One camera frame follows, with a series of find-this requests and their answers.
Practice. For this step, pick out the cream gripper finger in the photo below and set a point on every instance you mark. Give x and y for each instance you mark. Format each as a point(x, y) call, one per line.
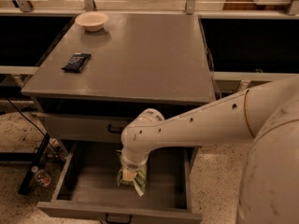
point(128, 175)

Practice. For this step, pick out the open grey middle drawer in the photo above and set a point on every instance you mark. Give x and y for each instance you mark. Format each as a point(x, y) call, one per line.
point(87, 188)

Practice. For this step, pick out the dark blue snack packet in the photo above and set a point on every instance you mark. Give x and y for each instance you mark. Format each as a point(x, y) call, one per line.
point(76, 62)

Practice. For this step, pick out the metal bracket under shelf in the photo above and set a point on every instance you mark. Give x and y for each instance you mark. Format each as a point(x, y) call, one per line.
point(243, 85)

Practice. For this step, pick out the black middle drawer handle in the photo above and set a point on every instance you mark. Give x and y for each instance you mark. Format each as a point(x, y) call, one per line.
point(118, 219)

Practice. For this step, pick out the white paper bowl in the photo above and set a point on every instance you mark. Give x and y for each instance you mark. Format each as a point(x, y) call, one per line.
point(92, 21)

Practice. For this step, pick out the black drawer handle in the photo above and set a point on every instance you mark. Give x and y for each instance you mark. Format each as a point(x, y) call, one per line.
point(114, 129)
point(118, 219)

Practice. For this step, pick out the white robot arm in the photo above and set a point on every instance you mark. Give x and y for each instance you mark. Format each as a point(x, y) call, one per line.
point(265, 115)

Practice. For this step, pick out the small plastic bottle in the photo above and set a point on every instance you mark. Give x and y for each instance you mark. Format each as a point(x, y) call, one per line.
point(41, 176)

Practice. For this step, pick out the grey drawer cabinet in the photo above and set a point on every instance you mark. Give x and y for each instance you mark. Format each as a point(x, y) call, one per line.
point(137, 61)

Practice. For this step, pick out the closed grey upper drawer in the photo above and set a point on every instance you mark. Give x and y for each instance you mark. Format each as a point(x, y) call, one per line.
point(82, 128)

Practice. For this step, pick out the green jalapeno chip bag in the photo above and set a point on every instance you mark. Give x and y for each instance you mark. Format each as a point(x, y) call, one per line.
point(139, 183)

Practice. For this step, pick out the black metal floor leg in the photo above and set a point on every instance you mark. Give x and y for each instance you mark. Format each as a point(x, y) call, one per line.
point(25, 184)

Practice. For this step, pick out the black upper drawer handle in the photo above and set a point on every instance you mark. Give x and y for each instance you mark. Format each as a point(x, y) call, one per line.
point(114, 129)

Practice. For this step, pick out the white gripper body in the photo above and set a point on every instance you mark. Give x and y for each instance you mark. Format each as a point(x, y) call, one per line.
point(133, 165)

